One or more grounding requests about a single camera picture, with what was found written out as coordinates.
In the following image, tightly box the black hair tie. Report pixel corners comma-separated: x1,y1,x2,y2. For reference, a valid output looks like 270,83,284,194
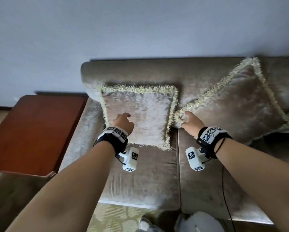
215,137,226,155

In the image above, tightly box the black cable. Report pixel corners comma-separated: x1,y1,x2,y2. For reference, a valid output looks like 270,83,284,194
221,165,237,232

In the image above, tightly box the person's right hand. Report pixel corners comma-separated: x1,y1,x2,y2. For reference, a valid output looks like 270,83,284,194
180,111,206,139

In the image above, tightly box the white shoe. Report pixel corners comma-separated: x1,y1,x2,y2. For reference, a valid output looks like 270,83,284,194
175,211,225,232
138,216,160,232

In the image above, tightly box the brown wooden side table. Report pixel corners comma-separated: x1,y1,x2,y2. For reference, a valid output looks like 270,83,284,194
0,95,87,178

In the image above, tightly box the person's right forearm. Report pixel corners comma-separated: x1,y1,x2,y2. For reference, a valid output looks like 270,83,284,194
216,138,289,232

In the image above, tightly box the black wristband with marker tags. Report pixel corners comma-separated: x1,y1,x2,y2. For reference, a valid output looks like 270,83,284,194
196,127,233,159
93,127,129,156

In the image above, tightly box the green patterned rug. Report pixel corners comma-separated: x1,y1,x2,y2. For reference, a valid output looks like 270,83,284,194
86,203,159,232

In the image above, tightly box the beige fringed cushion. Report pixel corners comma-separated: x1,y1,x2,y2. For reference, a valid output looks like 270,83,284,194
175,57,289,146
100,84,179,151

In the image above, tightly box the person's left hand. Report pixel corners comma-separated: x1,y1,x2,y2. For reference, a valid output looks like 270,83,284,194
113,113,135,136

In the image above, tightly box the beige velvet sofa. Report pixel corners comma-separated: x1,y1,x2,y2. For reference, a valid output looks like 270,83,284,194
59,57,289,225

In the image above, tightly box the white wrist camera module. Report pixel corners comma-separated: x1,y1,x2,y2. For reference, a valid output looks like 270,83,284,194
117,147,140,172
185,146,206,172

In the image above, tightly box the person's left forearm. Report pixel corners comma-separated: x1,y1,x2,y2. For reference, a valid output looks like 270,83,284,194
5,140,116,232

